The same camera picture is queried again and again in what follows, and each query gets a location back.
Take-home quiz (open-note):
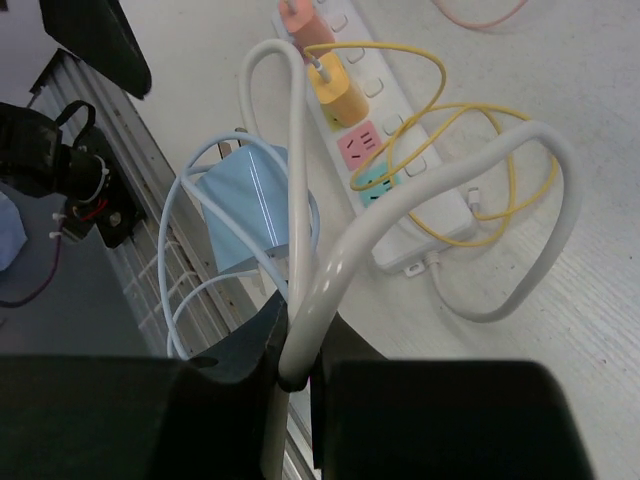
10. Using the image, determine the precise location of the yellow charger cable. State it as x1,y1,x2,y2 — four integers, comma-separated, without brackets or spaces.
302,42,560,247

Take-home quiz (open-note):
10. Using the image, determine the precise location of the aluminium rail frame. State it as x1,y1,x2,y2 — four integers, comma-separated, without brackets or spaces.
29,48,321,480

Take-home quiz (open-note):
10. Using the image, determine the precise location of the white multicolour power strip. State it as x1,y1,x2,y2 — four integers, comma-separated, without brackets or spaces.
272,1,476,276

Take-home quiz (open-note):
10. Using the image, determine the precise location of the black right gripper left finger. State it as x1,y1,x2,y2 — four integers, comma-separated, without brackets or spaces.
1,294,287,479

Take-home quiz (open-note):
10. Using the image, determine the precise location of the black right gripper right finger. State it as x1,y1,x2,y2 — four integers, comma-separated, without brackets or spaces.
310,318,594,479

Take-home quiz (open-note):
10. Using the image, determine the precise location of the white power strip cord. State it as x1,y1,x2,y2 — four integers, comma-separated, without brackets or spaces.
239,39,584,391

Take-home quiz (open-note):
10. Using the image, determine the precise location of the blue charger plug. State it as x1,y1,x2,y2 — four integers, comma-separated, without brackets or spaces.
195,144,289,274

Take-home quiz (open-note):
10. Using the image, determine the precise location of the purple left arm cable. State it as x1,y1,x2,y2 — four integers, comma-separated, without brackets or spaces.
0,234,64,309

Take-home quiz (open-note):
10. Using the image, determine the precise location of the blue cloth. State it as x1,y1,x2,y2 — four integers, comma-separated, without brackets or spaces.
0,193,27,271

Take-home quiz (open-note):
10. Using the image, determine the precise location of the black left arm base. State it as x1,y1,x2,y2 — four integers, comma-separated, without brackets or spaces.
54,127,146,249

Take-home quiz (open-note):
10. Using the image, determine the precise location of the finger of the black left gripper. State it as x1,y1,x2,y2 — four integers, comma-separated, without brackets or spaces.
39,0,152,99

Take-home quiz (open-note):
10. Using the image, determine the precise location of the pink charger plug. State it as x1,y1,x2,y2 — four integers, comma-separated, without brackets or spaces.
278,0,335,55

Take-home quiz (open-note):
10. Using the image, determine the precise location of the yellow charger plug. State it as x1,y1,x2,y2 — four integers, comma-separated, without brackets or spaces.
308,52,369,127

